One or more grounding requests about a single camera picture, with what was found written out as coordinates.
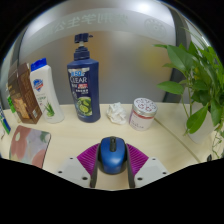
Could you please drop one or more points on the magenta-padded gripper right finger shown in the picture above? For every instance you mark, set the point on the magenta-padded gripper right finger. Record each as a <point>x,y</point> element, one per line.
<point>151,168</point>

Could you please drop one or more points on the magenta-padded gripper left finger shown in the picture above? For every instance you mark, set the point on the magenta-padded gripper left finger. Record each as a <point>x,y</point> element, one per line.
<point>71,168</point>

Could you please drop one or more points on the blue computer mouse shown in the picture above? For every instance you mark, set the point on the blue computer mouse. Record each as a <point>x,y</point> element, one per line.
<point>112,156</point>

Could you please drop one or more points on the floral pastel mouse pad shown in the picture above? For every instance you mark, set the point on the floral pastel mouse pad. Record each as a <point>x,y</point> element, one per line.
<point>29,146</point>

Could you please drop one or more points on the crumpled white tissue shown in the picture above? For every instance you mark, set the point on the crumpled white tissue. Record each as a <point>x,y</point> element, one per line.
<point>116,113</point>

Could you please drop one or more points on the white bottle with blue cap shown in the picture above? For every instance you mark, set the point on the white bottle with blue cap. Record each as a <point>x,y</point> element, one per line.
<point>46,95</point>

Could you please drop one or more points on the dark blue pump bottle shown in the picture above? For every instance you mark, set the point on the dark blue pump bottle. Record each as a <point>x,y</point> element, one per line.
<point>84,90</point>

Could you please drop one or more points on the white green blue shuttlecock tube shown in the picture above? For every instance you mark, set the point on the white green blue shuttlecock tube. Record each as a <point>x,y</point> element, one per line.
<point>4,121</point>

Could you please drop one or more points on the brown cardboard snack box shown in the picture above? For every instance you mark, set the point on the brown cardboard snack box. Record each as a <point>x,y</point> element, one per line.
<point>24,96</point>

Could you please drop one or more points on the green plant in white pot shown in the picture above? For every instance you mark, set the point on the green plant in white pot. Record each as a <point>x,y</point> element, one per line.
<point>196,83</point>

